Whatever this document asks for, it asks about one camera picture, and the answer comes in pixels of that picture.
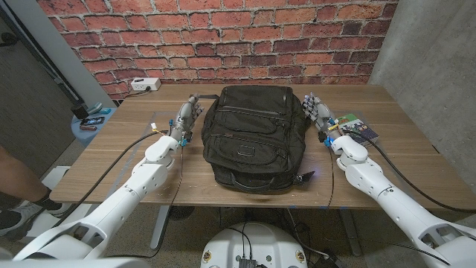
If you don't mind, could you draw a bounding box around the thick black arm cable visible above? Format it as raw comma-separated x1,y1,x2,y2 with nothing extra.
51,130,170,228
344,128,476,214

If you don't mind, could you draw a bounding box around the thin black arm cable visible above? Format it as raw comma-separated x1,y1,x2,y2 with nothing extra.
148,147,185,258
326,147,335,209

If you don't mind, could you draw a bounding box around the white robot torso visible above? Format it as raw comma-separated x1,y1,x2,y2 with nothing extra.
199,222,309,268

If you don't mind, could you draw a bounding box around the black backpack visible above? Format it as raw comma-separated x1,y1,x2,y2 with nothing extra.
200,84,316,194

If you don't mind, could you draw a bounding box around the teal plastic tool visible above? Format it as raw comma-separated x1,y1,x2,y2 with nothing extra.
86,102,112,115

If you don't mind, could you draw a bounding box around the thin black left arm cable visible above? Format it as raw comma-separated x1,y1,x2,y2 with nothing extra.
148,147,185,258

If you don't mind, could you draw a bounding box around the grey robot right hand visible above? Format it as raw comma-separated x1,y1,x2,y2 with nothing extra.
301,93,343,141

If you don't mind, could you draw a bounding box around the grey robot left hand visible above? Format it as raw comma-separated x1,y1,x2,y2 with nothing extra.
169,93,205,141

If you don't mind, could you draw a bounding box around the green purple card game box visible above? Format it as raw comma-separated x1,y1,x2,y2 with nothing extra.
334,113,380,147

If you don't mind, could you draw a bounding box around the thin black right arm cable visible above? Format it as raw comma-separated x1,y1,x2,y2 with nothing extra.
326,147,335,209

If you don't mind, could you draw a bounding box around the grey metal table leg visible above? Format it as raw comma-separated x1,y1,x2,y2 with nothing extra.
338,208,362,257
149,205,170,250

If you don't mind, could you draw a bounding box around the white power strip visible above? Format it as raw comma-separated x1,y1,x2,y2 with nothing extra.
130,77,162,92

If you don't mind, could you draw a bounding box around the black smartphone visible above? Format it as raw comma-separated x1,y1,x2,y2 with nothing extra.
80,116,106,127

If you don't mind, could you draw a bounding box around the person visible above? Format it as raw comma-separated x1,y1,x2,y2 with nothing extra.
0,144,51,204

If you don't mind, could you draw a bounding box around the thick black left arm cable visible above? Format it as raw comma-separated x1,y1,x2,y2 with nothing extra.
51,130,170,228

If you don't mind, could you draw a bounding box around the blue round stool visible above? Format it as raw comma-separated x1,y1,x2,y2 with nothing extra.
70,107,117,146

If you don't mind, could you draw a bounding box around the black floor fan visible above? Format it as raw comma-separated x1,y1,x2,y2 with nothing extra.
167,205,196,222

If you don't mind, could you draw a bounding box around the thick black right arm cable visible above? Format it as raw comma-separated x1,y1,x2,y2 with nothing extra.
344,128,476,214

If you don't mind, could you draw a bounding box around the red brick printed backdrop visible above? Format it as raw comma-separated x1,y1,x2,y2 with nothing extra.
36,0,399,101

